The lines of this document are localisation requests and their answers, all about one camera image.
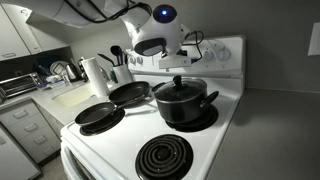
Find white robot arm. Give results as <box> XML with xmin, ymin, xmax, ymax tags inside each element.
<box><xmin>1</xmin><ymin>0</ymin><xmax>183</xmax><ymax>56</ymax></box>

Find white electric stove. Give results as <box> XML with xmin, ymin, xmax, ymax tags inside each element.
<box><xmin>61</xmin><ymin>36</ymin><xmax>245</xmax><ymax>180</ymax></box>

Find white stove knob inner left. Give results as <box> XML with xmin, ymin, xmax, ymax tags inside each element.
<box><xmin>136</xmin><ymin>56</ymin><xmax>143</xmax><ymax>65</ymax></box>

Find white stove knob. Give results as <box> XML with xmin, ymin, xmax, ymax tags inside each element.
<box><xmin>136</xmin><ymin>56</ymin><xmax>143</xmax><ymax>65</ymax></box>
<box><xmin>129</xmin><ymin>56</ymin><xmax>137</xmax><ymax>65</ymax></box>
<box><xmin>202</xmin><ymin>50</ymin><xmax>214</xmax><ymax>62</ymax></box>
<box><xmin>217</xmin><ymin>47</ymin><xmax>231</xmax><ymax>61</ymax></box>

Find white stove knob inner right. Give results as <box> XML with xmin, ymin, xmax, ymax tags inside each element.
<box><xmin>202</xmin><ymin>50</ymin><xmax>214</xmax><ymax>62</ymax></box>

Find black pot with lid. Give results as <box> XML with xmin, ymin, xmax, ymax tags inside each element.
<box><xmin>153</xmin><ymin>75</ymin><xmax>219</xmax><ymax>124</ymax></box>

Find large black frying pan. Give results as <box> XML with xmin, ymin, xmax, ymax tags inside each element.
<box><xmin>109</xmin><ymin>81</ymin><xmax>150</xmax><ymax>105</ymax></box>

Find white utensil holder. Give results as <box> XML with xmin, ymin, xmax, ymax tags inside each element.
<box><xmin>113</xmin><ymin>65</ymin><xmax>133</xmax><ymax>85</ymax></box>

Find black kitchen utensils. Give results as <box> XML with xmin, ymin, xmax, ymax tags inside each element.
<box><xmin>99</xmin><ymin>45</ymin><xmax>127</xmax><ymax>67</ymax></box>

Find front right coil burner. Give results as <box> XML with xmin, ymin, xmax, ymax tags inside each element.
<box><xmin>135</xmin><ymin>134</ymin><xmax>194</xmax><ymax>180</ymax></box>

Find paper towel roll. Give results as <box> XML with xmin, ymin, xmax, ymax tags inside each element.
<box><xmin>81</xmin><ymin>58</ymin><xmax>109</xmax><ymax>97</ymax></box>

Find small black frying pan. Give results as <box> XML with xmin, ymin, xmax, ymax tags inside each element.
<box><xmin>75</xmin><ymin>95</ymin><xmax>146</xmax><ymax>126</ymax></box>

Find silver electric kettle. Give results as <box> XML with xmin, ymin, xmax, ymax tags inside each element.
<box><xmin>65</xmin><ymin>64</ymin><xmax>80</xmax><ymax>82</ymax></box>

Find white drawer cabinet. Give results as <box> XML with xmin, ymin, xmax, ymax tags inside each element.
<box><xmin>0</xmin><ymin>100</ymin><xmax>60</xmax><ymax>163</ymax></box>

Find silver toaster oven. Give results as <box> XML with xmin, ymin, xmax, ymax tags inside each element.
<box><xmin>0</xmin><ymin>72</ymin><xmax>42</xmax><ymax>98</ymax></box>

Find white upper cabinets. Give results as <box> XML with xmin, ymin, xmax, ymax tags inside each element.
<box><xmin>0</xmin><ymin>4</ymin><xmax>68</xmax><ymax>61</ymax></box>

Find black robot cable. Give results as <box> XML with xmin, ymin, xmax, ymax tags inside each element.
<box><xmin>63</xmin><ymin>0</ymin><xmax>205</xmax><ymax>63</ymax></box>

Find white wall outlet plate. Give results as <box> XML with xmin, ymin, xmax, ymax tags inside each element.
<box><xmin>308</xmin><ymin>22</ymin><xmax>320</xmax><ymax>56</ymax></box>

